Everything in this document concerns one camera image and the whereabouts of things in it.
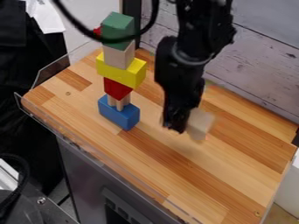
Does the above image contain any red wedge block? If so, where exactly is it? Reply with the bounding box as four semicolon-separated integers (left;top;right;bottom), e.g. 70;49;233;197
102;76;136;102

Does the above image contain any black cable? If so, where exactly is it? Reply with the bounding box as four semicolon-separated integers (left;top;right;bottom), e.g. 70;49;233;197
51;0;162;44

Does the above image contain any small pale wooden block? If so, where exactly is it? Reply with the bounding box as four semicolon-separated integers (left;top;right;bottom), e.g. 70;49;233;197
106;94;132;112

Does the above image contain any small red block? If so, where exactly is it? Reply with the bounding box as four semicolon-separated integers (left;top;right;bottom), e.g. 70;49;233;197
92;25;106;39

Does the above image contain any pale wooden square block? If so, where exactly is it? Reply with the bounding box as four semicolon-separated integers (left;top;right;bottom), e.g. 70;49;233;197
100;39;137;71

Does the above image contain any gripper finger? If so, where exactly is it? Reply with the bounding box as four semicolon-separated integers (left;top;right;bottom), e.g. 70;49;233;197
161;107;193;135

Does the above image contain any thick black hose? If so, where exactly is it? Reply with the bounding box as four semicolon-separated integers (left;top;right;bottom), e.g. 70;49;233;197
0;152;32;213

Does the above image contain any pale wooden arch block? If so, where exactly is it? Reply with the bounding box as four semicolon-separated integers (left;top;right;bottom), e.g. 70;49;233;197
184;108;217;142

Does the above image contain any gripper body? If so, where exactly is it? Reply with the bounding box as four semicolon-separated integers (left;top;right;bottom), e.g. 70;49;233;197
153;35;207;113

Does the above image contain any yellow block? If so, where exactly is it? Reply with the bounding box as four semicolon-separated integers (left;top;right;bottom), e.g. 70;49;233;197
94;52;149;89

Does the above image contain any blue block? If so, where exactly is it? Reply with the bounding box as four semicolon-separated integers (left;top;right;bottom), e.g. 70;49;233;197
96;94;142;132

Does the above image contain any green block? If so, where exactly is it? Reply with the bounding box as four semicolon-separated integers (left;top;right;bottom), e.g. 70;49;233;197
99;11;137;53

